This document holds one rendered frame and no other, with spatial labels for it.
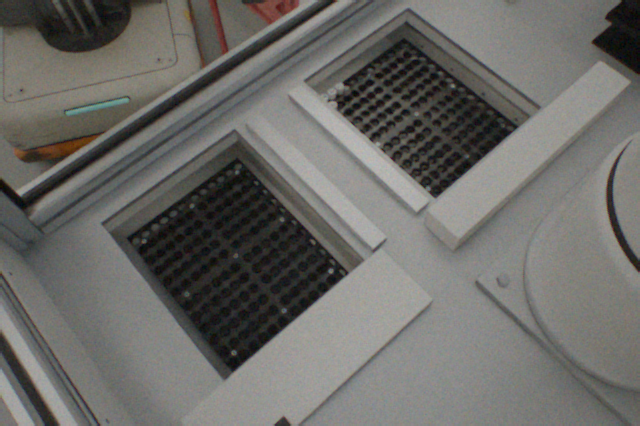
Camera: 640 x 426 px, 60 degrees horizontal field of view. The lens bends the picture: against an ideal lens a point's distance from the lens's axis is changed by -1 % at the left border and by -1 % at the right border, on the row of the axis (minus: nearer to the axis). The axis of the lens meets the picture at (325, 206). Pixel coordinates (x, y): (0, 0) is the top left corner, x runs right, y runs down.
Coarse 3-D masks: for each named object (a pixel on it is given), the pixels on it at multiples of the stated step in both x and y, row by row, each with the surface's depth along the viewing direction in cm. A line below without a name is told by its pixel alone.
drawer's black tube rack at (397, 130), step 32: (416, 64) 85; (352, 96) 83; (384, 96) 79; (416, 96) 79; (448, 96) 79; (384, 128) 77; (416, 128) 77; (448, 128) 76; (480, 128) 76; (416, 160) 78; (448, 160) 75
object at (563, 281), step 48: (624, 144) 48; (576, 192) 65; (624, 192) 43; (528, 240) 63; (576, 240) 50; (624, 240) 44; (528, 288) 59; (576, 288) 51; (624, 288) 44; (576, 336) 55; (624, 336) 48; (624, 384) 54
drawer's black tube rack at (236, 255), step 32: (224, 192) 73; (256, 192) 72; (192, 224) 71; (224, 224) 71; (256, 224) 70; (288, 224) 71; (160, 256) 72; (192, 256) 69; (224, 256) 72; (256, 256) 68; (288, 256) 69; (320, 256) 71; (192, 288) 67; (224, 288) 67; (256, 288) 70; (288, 288) 67; (320, 288) 69; (192, 320) 65; (224, 320) 65; (256, 320) 65; (288, 320) 65; (224, 352) 66
